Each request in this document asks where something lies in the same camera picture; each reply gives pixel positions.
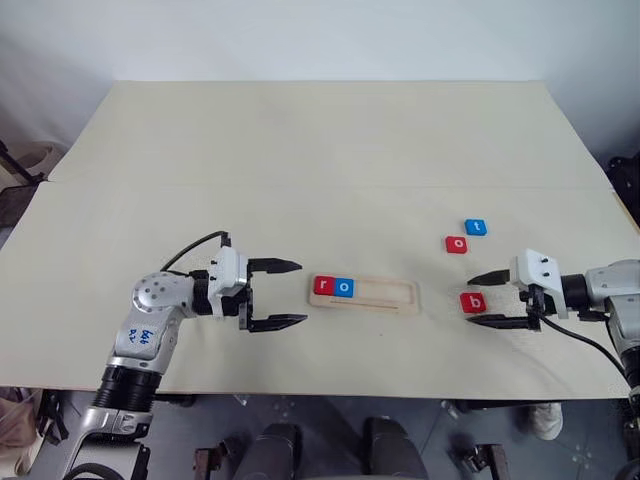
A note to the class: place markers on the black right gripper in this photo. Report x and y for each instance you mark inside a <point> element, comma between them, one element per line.
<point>535,305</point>

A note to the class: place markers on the blue letter block t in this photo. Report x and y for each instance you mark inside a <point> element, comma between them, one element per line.
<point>476,227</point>

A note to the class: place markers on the red letter block o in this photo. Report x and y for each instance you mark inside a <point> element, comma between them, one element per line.
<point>456,244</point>

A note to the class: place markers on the white shoe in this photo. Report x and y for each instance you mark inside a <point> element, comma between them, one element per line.
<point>546,421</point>

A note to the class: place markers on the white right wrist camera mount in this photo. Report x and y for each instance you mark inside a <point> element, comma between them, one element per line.
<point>540,275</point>

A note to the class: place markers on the brown metal bracket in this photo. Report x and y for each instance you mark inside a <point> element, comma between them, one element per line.
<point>482,460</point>
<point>212,459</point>

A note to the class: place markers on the red letter block r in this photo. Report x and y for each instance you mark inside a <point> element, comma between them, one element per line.
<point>323,285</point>

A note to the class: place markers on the black folding stand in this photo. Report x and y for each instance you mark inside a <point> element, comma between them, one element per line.
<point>15,185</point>

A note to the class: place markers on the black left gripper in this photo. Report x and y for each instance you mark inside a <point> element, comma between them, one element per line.
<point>246,305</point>

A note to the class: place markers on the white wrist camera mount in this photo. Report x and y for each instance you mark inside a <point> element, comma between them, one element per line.
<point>227,272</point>
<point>540,275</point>

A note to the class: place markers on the red letter block b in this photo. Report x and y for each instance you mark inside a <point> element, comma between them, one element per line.
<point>473,303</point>

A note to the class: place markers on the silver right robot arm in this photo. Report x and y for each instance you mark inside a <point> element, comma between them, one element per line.
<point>612,295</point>

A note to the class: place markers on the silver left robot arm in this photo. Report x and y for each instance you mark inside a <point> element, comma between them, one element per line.
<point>150,310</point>

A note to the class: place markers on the blue letter block o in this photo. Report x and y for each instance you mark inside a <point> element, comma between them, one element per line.
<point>344,287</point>

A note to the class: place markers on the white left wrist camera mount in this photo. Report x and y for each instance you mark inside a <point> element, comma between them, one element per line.
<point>227,272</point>

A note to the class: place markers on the dark rounded shape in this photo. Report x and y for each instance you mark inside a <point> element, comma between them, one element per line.
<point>277,452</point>
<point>395,450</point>

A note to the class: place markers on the wooden letter tray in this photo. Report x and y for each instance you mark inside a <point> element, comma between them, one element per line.
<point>385,296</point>

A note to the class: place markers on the black equipment with wheels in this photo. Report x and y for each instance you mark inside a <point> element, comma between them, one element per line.
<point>625,185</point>

